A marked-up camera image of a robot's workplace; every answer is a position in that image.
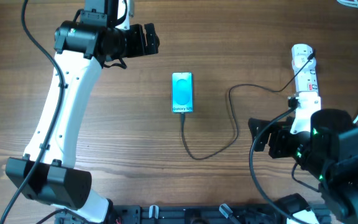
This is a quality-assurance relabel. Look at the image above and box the black USB charging cable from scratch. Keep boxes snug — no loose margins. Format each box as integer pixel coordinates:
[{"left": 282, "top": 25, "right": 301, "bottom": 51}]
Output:
[{"left": 180, "top": 49, "right": 317, "bottom": 161}]

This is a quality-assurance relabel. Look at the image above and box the blue-screen Galaxy smartphone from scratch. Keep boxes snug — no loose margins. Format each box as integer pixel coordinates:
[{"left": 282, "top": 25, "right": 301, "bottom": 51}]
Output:
[{"left": 172, "top": 72, "right": 194, "bottom": 113}]

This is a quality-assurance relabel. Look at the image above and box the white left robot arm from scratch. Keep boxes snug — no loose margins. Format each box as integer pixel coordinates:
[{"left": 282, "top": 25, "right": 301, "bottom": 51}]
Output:
[{"left": 5, "top": 0, "right": 160, "bottom": 223}]

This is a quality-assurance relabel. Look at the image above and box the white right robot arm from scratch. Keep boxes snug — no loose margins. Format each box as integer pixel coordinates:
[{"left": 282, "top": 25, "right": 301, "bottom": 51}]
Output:
[{"left": 248, "top": 109, "right": 358, "bottom": 223}]

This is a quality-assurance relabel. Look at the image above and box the white USB charger adapter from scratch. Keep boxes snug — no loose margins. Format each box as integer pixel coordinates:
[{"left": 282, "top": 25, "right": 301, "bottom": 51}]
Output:
[{"left": 292, "top": 53, "right": 316, "bottom": 70}]

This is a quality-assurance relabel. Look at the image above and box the white power strip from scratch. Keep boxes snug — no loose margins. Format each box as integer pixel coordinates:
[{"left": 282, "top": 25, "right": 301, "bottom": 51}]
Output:
[{"left": 291, "top": 44, "right": 318, "bottom": 92}]

